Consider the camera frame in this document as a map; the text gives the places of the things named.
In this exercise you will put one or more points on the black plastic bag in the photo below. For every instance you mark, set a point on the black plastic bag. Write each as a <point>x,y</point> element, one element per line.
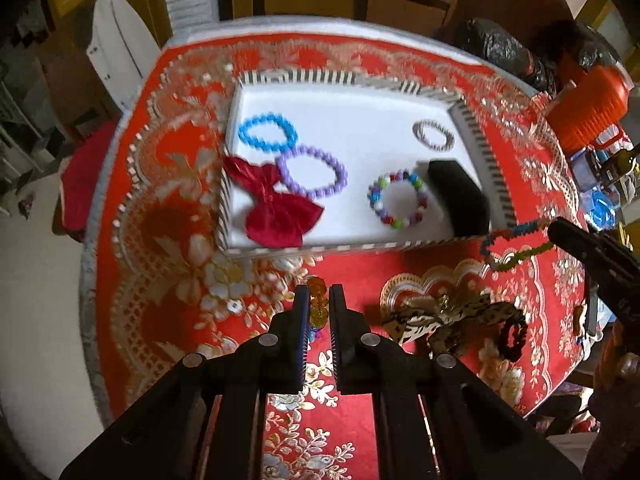
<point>575,42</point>
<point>500,50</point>

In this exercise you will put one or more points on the blue plastic item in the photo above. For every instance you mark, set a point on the blue plastic item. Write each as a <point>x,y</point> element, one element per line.
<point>600,207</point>

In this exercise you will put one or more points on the red floral tablecloth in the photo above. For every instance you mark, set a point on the red floral tablecloth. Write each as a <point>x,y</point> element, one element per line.
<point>165,240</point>

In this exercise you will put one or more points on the red fabric bow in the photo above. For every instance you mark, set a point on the red fabric bow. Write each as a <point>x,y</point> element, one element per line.
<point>275,210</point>

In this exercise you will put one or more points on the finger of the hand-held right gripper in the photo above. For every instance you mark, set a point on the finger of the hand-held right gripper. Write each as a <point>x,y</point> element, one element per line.
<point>585,250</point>

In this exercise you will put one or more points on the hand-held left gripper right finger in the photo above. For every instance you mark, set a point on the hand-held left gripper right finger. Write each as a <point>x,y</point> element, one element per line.
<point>336,332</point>

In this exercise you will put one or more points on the person's right forearm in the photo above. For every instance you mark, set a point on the person's right forearm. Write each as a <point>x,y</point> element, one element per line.
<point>617,410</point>

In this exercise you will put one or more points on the orange plastic basket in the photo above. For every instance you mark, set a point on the orange plastic basket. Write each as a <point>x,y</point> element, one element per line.
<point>590,110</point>

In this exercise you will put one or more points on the teal and green bead strand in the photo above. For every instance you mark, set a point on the teal and green bead strand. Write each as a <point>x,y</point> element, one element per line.
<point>515,232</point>

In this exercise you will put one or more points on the leopard print bow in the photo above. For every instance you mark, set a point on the leopard print bow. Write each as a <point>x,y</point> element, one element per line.
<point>405,322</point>

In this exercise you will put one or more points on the white ironing board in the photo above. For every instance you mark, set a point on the white ironing board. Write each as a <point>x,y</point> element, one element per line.
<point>122,45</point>

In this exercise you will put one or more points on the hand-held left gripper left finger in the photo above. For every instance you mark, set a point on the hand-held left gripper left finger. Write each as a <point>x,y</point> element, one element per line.
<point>303,330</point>

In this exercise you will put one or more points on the black scrunchie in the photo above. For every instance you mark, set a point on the black scrunchie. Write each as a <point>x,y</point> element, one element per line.
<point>517,340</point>

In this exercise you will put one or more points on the red cloth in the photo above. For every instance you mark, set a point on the red cloth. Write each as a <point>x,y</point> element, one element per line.
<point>87,180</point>

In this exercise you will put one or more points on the black white striped box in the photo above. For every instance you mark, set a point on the black white striped box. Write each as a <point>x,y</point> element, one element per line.
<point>360,160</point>

